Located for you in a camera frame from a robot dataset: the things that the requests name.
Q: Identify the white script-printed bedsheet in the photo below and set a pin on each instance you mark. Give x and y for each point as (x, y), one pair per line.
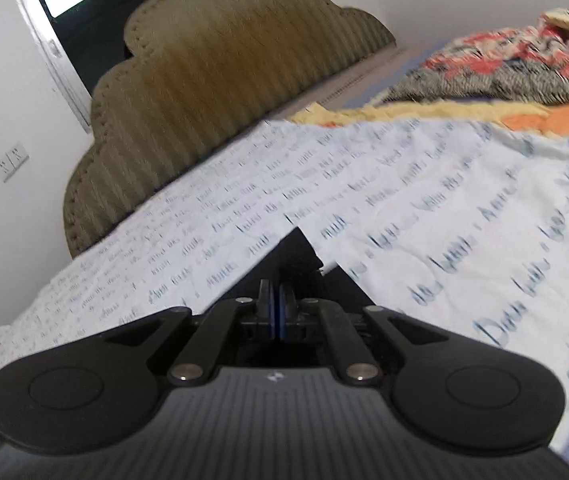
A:
(414, 200)

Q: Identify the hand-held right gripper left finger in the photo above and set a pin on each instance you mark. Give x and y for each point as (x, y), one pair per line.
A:
(266, 310)

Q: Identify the yellow and orange cloth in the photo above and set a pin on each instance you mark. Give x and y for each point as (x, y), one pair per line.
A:
(539, 120)

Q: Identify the olive upholstered headboard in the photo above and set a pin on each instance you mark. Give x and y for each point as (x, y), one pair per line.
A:
(204, 90)

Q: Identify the floral patterned blanket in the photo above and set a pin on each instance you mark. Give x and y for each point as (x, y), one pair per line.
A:
(504, 67)

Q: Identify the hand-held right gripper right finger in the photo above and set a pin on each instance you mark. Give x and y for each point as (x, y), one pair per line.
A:
(284, 312)

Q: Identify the white wall switch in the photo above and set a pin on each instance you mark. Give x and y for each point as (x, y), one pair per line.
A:
(12, 161)

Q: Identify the dark window with white frame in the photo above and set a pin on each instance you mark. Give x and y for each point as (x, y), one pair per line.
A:
(89, 30)

